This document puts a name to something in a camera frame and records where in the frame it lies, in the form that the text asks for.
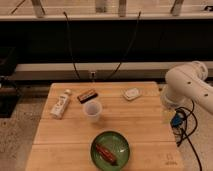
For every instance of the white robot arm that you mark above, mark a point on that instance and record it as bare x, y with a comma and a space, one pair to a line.
187, 81

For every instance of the white plastic bottle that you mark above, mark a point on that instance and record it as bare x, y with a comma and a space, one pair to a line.
61, 104

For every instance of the brown black eraser block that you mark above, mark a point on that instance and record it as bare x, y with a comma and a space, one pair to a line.
86, 96

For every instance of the translucent white cup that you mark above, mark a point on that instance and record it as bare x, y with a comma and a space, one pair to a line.
92, 109

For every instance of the blue connector box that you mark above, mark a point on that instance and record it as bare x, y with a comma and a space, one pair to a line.
176, 120

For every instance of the wall power outlet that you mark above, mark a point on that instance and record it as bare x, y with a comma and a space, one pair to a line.
92, 75

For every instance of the brown sausage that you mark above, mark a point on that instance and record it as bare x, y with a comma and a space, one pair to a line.
106, 154

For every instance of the black box at left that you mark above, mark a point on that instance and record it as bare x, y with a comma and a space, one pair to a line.
9, 94

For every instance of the green plate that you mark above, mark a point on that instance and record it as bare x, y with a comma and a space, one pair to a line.
115, 143

